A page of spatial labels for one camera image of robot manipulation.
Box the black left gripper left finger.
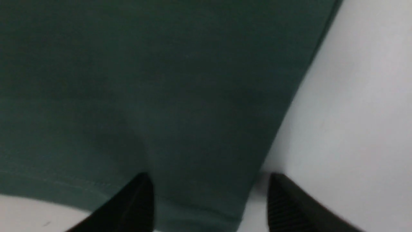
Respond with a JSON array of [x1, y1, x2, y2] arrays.
[[68, 173, 155, 232]]

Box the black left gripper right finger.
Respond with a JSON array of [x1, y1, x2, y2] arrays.
[[267, 173, 361, 232]]

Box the green long sleeve shirt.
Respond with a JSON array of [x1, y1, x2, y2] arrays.
[[0, 0, 342, 232]]

